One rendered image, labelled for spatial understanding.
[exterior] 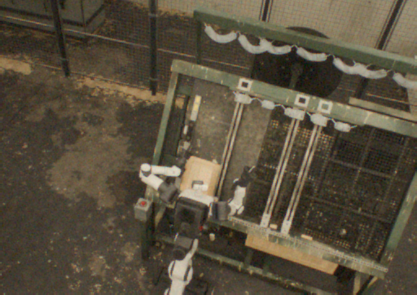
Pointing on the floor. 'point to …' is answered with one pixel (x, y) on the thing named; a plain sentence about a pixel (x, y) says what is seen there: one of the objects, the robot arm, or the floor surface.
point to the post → (144, 239)
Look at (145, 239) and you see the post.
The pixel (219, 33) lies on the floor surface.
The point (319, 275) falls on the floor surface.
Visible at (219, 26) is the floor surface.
